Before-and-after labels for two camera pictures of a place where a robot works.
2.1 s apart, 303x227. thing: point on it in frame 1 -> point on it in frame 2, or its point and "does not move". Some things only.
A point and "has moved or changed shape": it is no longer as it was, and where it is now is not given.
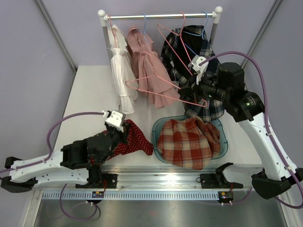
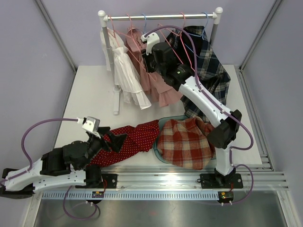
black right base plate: (217, 181) does not move
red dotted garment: (136, 142) has moved or changed shape
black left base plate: (111, 180) does not move
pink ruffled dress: (154, 80) does not move
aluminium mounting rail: (173, 178) does not move
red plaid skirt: (191, 143) does not move
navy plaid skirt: (179, 45) does not move
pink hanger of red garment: (156, 75) -> (139, 49)
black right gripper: (193, 91) -> (147, 58)
